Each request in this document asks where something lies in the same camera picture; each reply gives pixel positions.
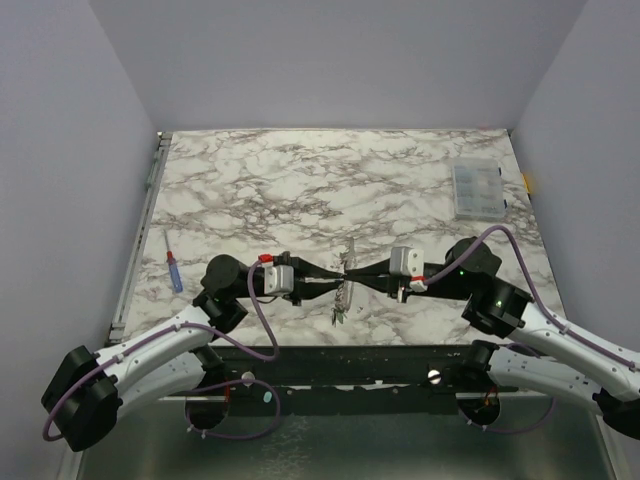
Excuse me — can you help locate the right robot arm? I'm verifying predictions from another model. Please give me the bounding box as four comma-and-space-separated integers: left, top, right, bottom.
344, 237, 639, 439

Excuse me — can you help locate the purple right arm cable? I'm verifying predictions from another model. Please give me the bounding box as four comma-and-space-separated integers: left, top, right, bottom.
422, 224, 640, 435

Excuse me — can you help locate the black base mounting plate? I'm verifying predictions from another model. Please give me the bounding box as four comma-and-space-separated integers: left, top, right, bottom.
192, 345, 495, 416

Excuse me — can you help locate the clear plastic screw organizer box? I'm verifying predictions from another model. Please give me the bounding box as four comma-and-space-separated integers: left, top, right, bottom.
451, 158, 506, 222

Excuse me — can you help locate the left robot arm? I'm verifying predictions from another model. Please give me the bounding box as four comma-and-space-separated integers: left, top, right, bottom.
41, 253, 344, 452

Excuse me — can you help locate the red blue screwdriver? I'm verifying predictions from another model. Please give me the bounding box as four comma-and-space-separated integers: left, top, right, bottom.
163, 230, 184, 293

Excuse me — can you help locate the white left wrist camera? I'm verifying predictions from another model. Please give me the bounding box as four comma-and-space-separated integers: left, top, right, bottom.
258, 254, 295, 296

